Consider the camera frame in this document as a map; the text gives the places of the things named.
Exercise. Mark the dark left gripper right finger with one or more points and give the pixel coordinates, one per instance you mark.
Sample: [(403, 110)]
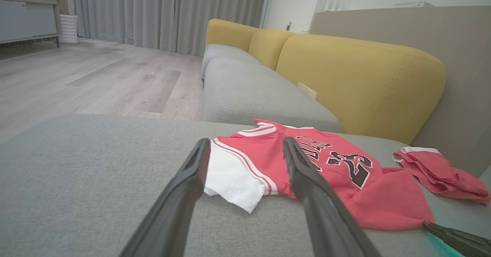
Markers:
[(326, 218)]

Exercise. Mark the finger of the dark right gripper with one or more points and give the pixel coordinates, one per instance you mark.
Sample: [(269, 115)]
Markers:
[(468, 243)]

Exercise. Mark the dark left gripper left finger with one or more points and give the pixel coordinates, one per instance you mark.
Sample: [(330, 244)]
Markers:
[(172, 218)]

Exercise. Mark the red basketball jersey white sleeves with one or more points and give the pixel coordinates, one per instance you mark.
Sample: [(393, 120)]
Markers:
[(383, 199)]

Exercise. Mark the red basketball shorts white stripe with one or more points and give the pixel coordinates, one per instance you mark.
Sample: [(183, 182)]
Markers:
[(441, 172)]

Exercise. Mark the large grey sofa ottoman cushion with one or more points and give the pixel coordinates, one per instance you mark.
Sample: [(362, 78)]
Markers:
[(76, 180)]

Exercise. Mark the beige fabric sofa tag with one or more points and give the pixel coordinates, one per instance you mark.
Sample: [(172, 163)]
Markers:
[(308, 91)]

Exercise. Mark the yellow sofa backrest cushion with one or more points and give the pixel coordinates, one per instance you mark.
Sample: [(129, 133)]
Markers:
[(226, 32), (268, 46), (364, 80)]

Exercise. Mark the grey sofa back cushion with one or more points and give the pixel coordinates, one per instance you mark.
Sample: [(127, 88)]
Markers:
[(249, 96)]

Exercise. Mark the grey sofa seat cushion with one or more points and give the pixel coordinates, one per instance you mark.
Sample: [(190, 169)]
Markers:
[(222, 53)]

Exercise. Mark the grey pleated curtain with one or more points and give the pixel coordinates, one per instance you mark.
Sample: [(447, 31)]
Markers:
[(153, 15)]

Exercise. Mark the white ribbed cylindrical appliance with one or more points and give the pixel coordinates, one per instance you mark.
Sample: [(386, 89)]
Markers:
[(69, 28)]

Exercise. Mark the dark wall plug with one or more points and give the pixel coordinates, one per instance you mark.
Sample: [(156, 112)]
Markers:
[(289, 25)]

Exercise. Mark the grey cabinet wood frame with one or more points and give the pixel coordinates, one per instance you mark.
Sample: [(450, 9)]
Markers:
[(27, 19)]

